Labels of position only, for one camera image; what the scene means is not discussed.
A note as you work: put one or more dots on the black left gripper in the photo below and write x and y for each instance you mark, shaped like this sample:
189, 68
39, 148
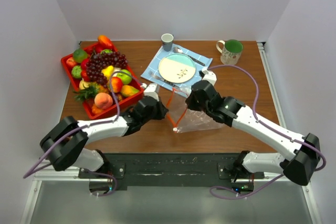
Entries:
163, 110

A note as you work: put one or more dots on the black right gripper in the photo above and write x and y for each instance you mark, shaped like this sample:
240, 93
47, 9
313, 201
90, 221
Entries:
190, 103

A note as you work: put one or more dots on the clear zip bag orange zipper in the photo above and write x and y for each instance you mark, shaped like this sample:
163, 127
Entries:
185, 120

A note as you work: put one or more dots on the red yellow apple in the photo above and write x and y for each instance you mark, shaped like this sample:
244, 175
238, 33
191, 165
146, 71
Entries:
115, 84

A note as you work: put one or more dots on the orange peach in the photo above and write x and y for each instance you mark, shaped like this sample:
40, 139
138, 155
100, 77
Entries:
103, 101

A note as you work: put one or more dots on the dark red grape bunch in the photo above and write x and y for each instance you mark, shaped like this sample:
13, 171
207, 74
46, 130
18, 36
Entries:
100, 61

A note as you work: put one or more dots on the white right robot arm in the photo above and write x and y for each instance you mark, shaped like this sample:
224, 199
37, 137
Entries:
296, 155

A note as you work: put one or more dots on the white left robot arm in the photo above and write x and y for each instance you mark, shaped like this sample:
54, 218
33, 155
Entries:
66, 141

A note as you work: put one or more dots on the orange yellow mango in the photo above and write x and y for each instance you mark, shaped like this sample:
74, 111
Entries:
128, 91

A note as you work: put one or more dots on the blue checked cloth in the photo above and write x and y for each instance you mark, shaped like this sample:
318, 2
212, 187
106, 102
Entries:
153, 66

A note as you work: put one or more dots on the metal fork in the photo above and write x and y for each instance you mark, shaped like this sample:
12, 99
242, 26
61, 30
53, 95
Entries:
153, 75

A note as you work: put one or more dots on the cream and teal plate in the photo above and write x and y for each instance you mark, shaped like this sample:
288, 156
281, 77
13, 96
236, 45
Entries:
177, 68

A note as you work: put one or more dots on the small orange pumpkin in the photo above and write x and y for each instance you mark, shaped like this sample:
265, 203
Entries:
95, 110

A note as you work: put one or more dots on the floral mug green inside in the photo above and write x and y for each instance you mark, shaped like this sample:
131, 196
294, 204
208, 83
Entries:
230, 51

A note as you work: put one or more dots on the metal spoon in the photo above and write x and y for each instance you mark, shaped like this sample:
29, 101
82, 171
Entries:
180, 51

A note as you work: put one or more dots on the yellow bell pepper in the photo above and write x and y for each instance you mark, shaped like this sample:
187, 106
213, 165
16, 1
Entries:
107, 72

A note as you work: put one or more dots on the red fruit tray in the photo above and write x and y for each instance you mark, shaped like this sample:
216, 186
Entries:
83, 110

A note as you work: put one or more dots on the small pineapple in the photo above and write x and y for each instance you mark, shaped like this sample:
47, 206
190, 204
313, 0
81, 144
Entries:
90, 92

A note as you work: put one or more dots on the grey paper cup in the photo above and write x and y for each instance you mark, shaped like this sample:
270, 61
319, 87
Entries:
167, 41

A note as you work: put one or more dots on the green apple at tray back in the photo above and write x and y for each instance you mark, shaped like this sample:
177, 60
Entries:
106, 51

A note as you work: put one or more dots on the red strawberry fruit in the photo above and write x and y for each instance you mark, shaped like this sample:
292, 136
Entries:
84, 76

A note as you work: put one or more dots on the green custard apple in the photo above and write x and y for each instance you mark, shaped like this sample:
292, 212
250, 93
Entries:
76, 72

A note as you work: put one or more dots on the green lime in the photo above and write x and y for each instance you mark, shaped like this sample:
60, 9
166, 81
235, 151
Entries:
79, 55

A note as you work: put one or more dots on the red apple at tray left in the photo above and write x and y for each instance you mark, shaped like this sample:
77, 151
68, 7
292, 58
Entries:
70, 63

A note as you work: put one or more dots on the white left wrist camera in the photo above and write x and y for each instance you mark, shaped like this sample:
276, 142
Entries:
152, 90

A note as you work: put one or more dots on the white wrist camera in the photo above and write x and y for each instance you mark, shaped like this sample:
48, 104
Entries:
208, 75
152, 90

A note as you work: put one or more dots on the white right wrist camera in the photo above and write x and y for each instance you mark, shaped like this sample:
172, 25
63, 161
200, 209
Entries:
208, 75

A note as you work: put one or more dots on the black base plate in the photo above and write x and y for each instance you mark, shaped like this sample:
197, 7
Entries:
175, 169

